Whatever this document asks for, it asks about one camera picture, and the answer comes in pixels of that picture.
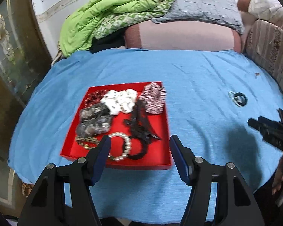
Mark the green quilt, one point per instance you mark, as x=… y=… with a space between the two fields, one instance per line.
x=101 y=18

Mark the ornate glass door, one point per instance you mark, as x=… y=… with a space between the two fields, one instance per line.
x=11 y=63

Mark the leopard print slipper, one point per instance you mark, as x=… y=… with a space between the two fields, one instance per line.
x=27 y=189

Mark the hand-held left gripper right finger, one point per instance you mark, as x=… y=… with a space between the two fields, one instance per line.
x=179 y=156

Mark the red shallow box tray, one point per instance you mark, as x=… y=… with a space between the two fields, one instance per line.
x=155 y=146

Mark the gold brown scrunchie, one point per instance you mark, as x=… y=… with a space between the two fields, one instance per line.
x=85 y=143

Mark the pink cushion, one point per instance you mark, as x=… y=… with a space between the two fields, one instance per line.
x=184 y=36

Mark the pink striped scrunchie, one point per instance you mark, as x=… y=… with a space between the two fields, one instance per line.
x=154 y=98

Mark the striped sofa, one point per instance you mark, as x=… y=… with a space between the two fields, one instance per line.
x=268 y=44

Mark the dark cloth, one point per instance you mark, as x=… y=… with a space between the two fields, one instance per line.
x=108 y=43

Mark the white patterned scrunchie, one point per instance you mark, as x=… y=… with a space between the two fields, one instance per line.
x=119 y=101

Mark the grey quilted pillow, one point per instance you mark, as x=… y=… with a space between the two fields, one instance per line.
x=202 y=4

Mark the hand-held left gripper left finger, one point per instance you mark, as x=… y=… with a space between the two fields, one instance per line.
x=101 y=156

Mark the black lace headband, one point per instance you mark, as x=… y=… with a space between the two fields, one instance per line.
x=141 y=124

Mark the dark red patterned scrunchie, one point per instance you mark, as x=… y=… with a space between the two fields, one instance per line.
x=92 y=98

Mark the blue blanket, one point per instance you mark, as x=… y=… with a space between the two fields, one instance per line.
x=202 y=113

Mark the grey black scrunchie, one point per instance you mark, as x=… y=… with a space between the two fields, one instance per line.
x=95 y=110
x=93 y=127

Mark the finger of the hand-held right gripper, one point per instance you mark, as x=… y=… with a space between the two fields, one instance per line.
x=257 y=124
x=282 y=115

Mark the white patterned cloth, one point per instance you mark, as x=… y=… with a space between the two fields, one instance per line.
x=264 y=8

